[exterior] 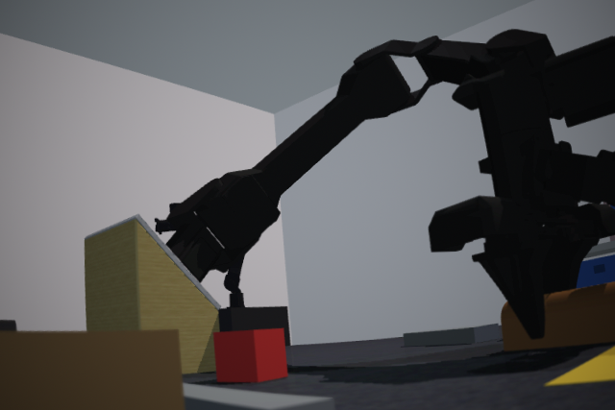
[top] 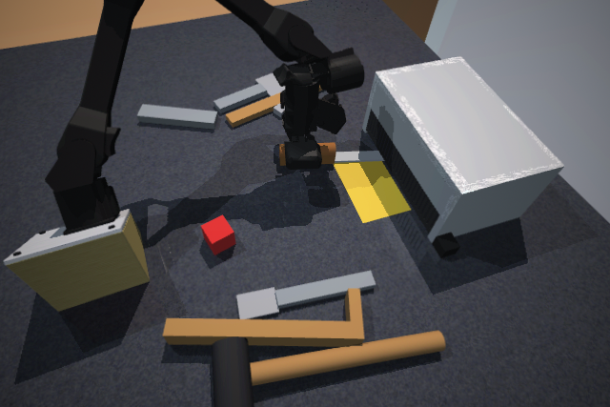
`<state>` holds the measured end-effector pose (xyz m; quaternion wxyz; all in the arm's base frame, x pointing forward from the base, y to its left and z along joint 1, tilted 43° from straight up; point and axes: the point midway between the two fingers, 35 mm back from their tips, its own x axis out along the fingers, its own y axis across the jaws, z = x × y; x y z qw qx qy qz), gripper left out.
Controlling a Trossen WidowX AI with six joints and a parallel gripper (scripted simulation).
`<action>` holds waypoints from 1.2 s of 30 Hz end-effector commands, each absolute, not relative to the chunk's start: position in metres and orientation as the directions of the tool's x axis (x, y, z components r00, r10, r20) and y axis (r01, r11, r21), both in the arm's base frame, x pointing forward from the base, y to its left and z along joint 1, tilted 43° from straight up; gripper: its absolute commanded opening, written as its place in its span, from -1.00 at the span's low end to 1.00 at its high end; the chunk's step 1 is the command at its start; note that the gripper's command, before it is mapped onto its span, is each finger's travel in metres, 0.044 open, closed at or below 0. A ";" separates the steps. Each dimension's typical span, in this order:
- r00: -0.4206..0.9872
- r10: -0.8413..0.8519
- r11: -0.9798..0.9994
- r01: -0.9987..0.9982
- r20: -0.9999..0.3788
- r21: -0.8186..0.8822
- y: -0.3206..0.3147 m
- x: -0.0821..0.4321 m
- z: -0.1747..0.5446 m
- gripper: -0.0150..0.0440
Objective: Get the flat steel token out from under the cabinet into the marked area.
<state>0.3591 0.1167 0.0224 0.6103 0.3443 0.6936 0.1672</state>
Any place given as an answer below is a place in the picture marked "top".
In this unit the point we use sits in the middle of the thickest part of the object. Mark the red cube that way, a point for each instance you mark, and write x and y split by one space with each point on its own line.
218 234

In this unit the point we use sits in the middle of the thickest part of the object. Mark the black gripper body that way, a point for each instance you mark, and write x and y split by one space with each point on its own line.
302 153

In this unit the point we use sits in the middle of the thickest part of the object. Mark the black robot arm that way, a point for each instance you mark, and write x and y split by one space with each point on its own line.
86 201

